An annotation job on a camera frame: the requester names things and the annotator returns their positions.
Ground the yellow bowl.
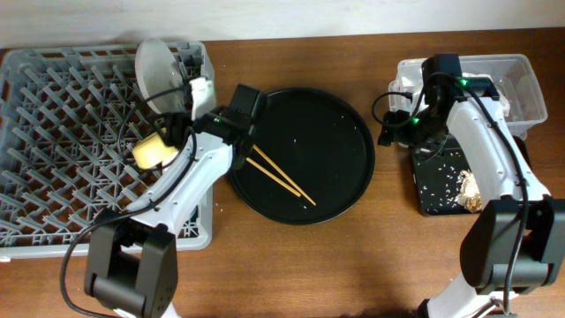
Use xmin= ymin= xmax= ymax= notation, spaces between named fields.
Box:
xmin=132 ymin=132 xmax=178 ymax=170

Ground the pale green plate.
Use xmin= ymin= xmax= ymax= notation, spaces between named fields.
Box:
xmin=134 ymin=38 xmax=185 ymax=114

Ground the wooden chopstick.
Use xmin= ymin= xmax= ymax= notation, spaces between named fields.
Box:
xmin=245 ymin=157 xmax=301 ymax=197
xmin=252 ymin=145 xmax=317 ymax=206

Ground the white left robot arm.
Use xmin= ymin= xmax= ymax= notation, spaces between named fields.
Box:
xmin=84 ymin=85 xmax=267 ymax=317

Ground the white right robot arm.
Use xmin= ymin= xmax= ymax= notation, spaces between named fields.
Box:
xmin=378 ymin=54 xmax=564 ymax=317

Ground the grey dishwasher rack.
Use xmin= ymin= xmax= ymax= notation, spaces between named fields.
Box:
xmin=0 ymin=41 xmax=215 ymax=261

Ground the black rectangular tray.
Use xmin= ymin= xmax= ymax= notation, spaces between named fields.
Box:
xmin=409 ymin=135 xmax=538 ymax=217

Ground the round black tray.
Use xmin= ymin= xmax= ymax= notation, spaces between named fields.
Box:
xmin=229 ymin=87 xmax=375 ymax=225

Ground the food scraps pile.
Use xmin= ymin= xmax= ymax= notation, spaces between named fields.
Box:
xmin=456 ymin=170 xmax=482 ymax=213

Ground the clear plastic bin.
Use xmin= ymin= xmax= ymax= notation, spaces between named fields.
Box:
xmin=388 ymin=54 xmax=547 ymax=140

